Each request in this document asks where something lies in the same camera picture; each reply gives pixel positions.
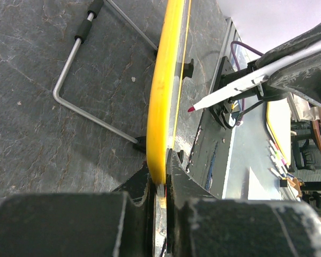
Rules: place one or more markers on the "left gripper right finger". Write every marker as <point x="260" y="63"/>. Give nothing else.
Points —
<point x="198" y="224"/>

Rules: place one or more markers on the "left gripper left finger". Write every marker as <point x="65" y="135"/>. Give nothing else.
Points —
<point x="117" y="223"/>

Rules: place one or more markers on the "pink capped whiteboard marker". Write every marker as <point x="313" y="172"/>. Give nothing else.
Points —
<point x="255" y="78"/>

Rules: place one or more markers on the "wood framed whiteboard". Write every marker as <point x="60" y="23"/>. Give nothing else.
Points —
<point x="166" y="89"/>

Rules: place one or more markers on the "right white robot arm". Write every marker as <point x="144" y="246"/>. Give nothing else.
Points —
<point x="263" y="91"/>

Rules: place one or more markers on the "background yellow framed whiteboard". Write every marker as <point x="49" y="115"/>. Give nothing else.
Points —
<point x="278" y="119"/>

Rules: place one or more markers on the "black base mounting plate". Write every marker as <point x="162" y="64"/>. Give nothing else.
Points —
<point x="208" y="159"/>

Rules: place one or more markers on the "black office chair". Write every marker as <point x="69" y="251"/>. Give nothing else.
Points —
<point x="306" y="146"/>

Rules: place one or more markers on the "metal wire whiteboard stand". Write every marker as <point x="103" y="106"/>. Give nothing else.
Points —
<point x="107" y="74"/>

